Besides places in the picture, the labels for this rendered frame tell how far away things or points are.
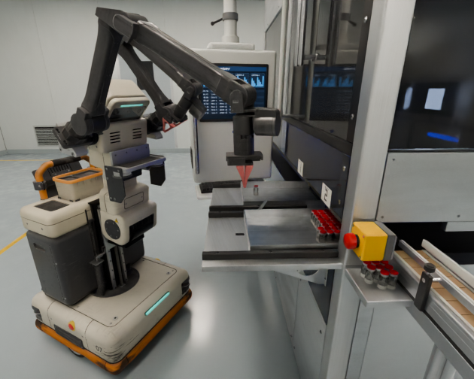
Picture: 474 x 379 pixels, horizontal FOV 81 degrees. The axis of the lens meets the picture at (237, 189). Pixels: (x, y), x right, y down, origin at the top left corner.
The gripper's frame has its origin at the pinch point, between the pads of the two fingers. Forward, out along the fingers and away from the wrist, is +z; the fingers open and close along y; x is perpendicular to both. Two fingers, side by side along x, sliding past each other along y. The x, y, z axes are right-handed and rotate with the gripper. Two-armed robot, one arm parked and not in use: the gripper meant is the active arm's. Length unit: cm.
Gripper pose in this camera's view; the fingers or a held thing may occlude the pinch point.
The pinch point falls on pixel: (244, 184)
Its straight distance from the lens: 81.3
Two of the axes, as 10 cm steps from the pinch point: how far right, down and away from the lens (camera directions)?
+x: -0.3, -3.2, 9.5
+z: 0.3, 9.5, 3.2
